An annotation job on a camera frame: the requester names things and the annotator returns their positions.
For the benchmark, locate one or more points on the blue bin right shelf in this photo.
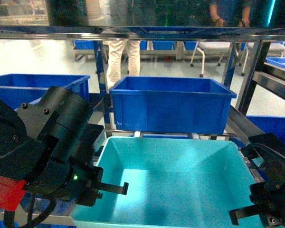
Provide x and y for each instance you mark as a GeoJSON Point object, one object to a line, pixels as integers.
{"type": "Point", "coordinates": [276, 61]}

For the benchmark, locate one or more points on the blue bin shelf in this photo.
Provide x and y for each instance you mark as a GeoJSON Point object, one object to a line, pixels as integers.
{"type": "Point", "coordinates": [29, 88]}
{"type": "Point", "coordinates": [276, 61]}
{"type": "Point", "coordinates": [171, 104]}

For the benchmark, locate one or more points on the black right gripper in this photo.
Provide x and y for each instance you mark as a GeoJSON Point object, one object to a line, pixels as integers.
{"type": "Point", "coordinates": [268, 197]}

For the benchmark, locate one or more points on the blue bin centre shelf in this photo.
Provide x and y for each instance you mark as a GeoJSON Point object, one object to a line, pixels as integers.
{"type": "Point", "coordinates": [171, 104]}

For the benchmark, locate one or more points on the blue bin left shelf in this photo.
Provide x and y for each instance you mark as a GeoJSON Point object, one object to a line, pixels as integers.
{"type": "Point", "coordinates": [29, 88]}

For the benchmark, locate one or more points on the stainless steel shelf frame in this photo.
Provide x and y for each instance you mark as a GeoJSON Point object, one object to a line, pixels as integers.
{"type": "Point", "coordinates": [264, 35]}

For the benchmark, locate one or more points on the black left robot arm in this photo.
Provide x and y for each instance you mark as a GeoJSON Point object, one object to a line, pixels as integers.
{"type": "Point", "coordinates": [46, 149]}

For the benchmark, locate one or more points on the red tape block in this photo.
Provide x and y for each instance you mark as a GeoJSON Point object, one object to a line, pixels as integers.
{"type": "Point", "coordinates": [11, 193]}

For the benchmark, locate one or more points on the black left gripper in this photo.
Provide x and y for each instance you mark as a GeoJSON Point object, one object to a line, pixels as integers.
{"type": "Point", "coordinates": [82, 184]}

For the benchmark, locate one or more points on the teal plastic bin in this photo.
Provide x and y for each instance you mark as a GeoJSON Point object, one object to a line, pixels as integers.
{"type": "Point", "coordinates": [173, 183]}

